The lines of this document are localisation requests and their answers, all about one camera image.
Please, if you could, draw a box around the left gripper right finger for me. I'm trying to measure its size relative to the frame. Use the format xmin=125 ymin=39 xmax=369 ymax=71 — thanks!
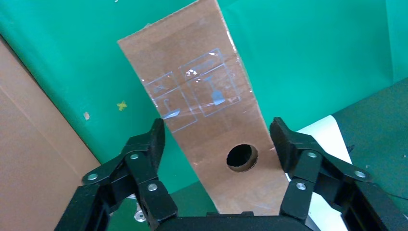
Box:
xmin=270 ymin=117 xmax=372 ymax=222

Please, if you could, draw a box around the green table cloth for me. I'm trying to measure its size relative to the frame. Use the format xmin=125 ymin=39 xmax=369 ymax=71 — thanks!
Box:
xmin=0 ymin=0 xmax=408 ymax=195

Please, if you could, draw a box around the white sheet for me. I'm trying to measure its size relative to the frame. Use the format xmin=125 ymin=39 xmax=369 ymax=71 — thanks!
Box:
xmin=287 ymin=115 xmax=354 ymax=231

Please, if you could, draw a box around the large open torn carton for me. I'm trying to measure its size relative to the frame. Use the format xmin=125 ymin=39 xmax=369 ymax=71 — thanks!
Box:
xmin=0 ymin=34 xmax=102 ymax=231

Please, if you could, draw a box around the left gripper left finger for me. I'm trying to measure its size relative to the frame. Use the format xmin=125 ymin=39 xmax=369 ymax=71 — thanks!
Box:
xmin=82 ymin=118 xmax=178 ymax=230

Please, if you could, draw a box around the small cardboard box with hole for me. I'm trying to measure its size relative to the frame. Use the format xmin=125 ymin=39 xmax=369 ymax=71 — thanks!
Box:
xmin=117 ymin=0 xmax=290 ymax=216

